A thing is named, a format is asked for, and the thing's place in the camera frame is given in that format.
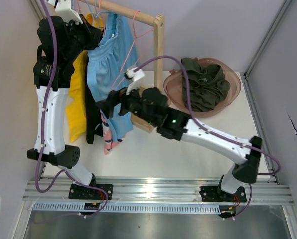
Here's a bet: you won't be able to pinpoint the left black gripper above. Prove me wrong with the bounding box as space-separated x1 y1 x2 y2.
63 14 101 62

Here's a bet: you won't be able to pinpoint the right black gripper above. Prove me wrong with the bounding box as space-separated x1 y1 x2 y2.
95 81 157 127

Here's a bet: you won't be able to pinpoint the light blue shorts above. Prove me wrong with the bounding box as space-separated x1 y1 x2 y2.
87 13 138 137

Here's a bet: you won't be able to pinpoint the olive green shorts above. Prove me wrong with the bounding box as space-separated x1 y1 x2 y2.
181 58 231 112

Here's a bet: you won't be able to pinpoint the blue wire hanger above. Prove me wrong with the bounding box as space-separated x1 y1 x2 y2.
84 0 108 19

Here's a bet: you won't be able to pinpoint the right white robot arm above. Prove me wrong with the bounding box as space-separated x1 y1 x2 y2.
96 87 262 201

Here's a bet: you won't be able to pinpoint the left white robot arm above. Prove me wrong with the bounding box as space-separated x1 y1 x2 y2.
27 15 102 199

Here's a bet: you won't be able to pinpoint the black shorts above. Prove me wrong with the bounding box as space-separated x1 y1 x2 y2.
84 57 103 144

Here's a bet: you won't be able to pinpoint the yellow shorts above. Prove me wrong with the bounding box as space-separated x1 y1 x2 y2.
65 12 105 143

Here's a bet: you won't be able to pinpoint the pink patterned shorts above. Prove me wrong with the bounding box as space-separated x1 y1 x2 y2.
100 110 125 155

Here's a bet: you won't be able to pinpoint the pink translucent plastic basin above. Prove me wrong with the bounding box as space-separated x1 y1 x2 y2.
164 58 241 118

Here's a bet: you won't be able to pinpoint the wooden clothes rack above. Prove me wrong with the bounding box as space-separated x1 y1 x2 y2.
88 0 165 133

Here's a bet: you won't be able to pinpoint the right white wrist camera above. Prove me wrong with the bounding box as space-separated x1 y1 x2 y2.
124 67 145 95

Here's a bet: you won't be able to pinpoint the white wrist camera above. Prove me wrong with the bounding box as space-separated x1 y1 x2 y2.
46 0 83 24
124 67 145 95

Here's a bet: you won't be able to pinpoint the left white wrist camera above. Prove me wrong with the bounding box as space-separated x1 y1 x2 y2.
46 0 83 24

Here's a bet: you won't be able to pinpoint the aluminium mounting rail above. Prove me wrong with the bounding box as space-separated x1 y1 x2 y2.
23 177 294 205

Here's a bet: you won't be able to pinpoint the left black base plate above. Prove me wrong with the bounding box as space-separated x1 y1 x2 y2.
68 183 113 201

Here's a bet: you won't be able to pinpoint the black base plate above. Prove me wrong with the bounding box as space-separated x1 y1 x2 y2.
199 186 247 203
68 183 113 201

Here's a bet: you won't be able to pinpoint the slotted cable duct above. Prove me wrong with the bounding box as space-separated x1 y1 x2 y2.
32 201 233 215

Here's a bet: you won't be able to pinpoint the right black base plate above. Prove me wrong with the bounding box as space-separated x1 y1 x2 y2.
199 186 247 203

